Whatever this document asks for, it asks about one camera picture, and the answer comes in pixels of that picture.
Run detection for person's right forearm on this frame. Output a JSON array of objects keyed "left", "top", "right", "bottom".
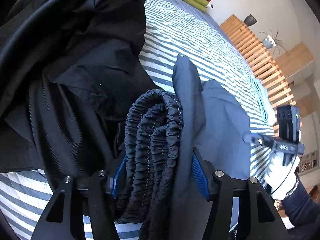
[{"left": 280, "top": 176, "right": 320, "bottom": 240}]

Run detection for patterned lattice block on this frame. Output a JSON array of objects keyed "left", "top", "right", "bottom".
[{"left": 299, "top": 150, "right": 320, "bottom": 178}]

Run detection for light wooden door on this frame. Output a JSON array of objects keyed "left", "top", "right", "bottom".
[{"left": 275, "top": 42, "right": 315, "bottom": 78}]

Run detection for blue white striped quilt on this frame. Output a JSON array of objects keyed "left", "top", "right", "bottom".
[{"left": 0, "top": 0, "right": 278, "bottom": 240}]

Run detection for folded light blue towel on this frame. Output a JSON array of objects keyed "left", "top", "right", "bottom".
[{"left": 250, "top": 76, "right": 275, "bottom": 125}]

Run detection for person's right hand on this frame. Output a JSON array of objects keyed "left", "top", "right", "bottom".
[{"left": 264, "top": 152, "right": 300, "bottom": 200}]

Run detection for grey-blue pants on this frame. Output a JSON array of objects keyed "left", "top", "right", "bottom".
[{"left": 114, "top": 57, "right": 250, "bottom": 240}]

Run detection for potted plant in white pot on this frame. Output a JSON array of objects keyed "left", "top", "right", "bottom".
[{"left": 259, "top": 29, "right": 284, "bottom": 54}]

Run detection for dark ceramic vase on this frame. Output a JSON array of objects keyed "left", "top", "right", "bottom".
[{"left": 244, "top": 14, "right": 257, "bottom": 27}]

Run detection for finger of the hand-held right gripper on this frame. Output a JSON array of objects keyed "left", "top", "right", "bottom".
[{"left": 242, "top": 133, "right": 277, "bottom": 150}]

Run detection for wooden slatted bed rail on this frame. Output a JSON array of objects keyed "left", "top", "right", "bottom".
[{"left": 220, "top": 14, "right": 303, "bottom": 130}]

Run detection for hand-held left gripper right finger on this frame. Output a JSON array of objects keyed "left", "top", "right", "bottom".
[{"left": 191, "top": 152, "right": 287, "bottom": 240}]

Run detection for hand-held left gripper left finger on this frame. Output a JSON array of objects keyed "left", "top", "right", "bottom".
[{"left": 31, "top": 154, "right": 128, "bottom": 240}]

